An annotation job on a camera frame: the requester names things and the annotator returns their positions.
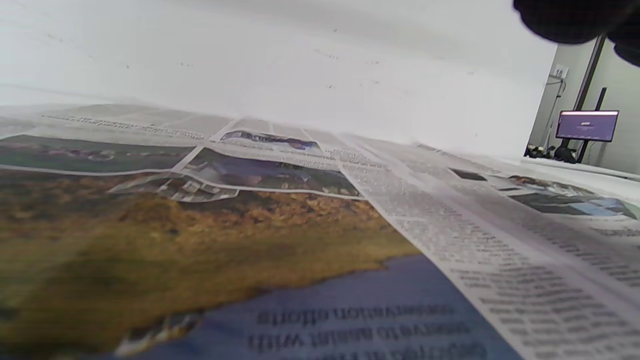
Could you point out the person's left hand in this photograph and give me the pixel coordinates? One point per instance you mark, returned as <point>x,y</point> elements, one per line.
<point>570,17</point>

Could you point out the printed newspaper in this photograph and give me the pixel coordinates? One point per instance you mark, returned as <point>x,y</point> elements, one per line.
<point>300,240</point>

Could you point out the computer monitor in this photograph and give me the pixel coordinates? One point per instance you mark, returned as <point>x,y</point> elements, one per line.
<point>587,125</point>

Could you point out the black monitor stand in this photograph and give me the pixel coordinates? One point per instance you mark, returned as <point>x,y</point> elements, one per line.
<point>582,152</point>

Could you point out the white partition board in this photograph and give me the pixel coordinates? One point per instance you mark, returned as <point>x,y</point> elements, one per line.
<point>275,55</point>

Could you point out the white wall socket box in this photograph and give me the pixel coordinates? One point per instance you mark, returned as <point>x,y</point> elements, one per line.
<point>560,71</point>

